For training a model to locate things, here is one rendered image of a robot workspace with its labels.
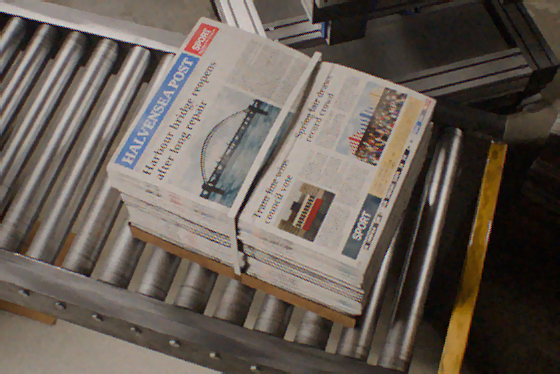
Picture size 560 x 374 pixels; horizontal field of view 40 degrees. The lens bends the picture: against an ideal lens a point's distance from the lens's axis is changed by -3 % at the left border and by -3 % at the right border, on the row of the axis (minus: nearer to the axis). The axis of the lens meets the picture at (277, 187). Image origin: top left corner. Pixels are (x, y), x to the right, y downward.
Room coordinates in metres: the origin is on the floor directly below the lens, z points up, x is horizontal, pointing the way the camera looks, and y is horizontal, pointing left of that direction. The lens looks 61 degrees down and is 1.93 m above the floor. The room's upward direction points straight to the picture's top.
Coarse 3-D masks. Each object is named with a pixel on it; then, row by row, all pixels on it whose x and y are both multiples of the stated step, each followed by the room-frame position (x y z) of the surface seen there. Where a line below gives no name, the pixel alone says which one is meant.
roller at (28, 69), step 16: (48, 32) 0.96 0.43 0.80; (32, 48) 0.92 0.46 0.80; (48, 48) 0.93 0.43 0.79; (16, 64) 0.89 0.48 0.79; (32, 64) 0.89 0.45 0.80; (16, 80) 0.85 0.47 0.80; (32, 80) 0.86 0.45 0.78; (0, 96) 0.82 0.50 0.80; (16, 96) 0.82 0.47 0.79; (0, 112) 0.78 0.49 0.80; (16, 112) 0.80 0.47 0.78; (0, 128) 0.75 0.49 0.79; (0, 144) 0.73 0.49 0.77
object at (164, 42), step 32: (0, 0) 1.05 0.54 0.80; (32, 0) 1.04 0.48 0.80; (0, 32) 1.02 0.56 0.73; (32, 32) 1.00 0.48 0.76; (64, 32) 0.98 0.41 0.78; (96, 32) 0.96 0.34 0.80; (128, 32) 0.96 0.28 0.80; (160, 32) 0.96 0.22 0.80; (480, 128) 0.74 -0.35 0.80; (480, 160) 0.73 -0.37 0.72
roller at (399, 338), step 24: (456, 144) 0.71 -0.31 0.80; (432, 168) 0.67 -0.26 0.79; (456, 168) 0.67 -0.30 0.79; (432, 192) 0.62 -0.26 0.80; (432, 216) 0.57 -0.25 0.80; (432, 240) 0.53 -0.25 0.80; (408, 264) 0.49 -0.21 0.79; (432, 264) 0.49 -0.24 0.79; (408, 288) 0.45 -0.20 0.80; (408, 312) 0.41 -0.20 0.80; (384, 336) 0.38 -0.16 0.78; (408, 336) 0.37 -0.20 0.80; (384, 360) 0.34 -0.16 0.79; (408, 360) 0.34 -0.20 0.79
